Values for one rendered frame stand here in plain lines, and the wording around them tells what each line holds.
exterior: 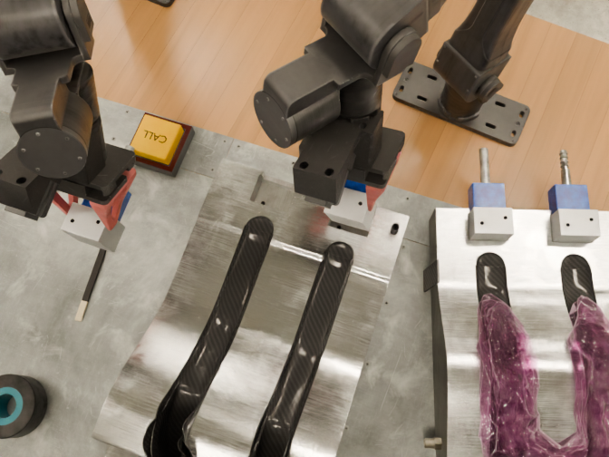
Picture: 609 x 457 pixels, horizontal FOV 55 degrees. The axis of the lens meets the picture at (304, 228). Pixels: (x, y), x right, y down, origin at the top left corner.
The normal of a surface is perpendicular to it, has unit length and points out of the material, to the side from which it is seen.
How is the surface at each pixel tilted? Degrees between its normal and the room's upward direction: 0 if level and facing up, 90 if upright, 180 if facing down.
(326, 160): 21
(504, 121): 0
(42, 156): 66
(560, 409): 14
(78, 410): 0
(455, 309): 26
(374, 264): 0
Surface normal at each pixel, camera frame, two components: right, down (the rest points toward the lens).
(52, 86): -0.11, -0.66
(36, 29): 0.13, 0.59
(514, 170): -0.04, -0.30
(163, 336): 0.11, -0.68
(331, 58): 0.14, -0.43
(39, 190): 0.95, 0.29
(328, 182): -0.39, 0.73
